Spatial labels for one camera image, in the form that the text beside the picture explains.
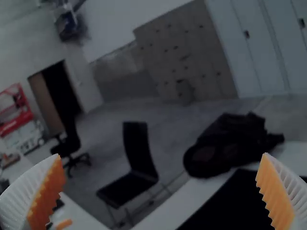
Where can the black jacket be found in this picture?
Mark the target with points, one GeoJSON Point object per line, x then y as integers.
{"type": "Point", "coordinates": [227, 143]}

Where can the black mat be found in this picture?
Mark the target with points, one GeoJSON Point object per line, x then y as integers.
{"type": "Point", "coordinates": [227, 206]}

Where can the white desk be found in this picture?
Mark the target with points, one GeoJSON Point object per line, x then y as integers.
{"type": "Point", "coordinates": [79, 215]}

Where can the red poster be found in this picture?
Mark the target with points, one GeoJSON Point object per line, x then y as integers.
{"type": "Point", "coordinates": [14, 110]}

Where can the white cupboard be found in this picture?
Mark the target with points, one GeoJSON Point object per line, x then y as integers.
{"type": "Point", "coordinates": [263, 48]}

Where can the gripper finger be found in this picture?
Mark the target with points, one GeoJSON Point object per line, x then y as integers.
{"type": "Point", "coordinates": [285, 196]}
{"type": "Point", "coordinates": [21, 198]}

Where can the grey locker cabinet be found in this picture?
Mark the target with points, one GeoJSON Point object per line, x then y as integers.
{"type": "Point", "coordinates": [187, 48]}

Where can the black office chair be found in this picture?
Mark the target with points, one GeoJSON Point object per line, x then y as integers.
{"type": "Point", "coordinates": [70, 141]}

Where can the brown door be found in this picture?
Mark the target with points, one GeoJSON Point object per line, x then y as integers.
{"type": "Point", "coordinates": [40, 95]}

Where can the black cantilever chair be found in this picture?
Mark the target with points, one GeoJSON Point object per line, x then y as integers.
{"type": "Point", "coordinates": [136, 148]}

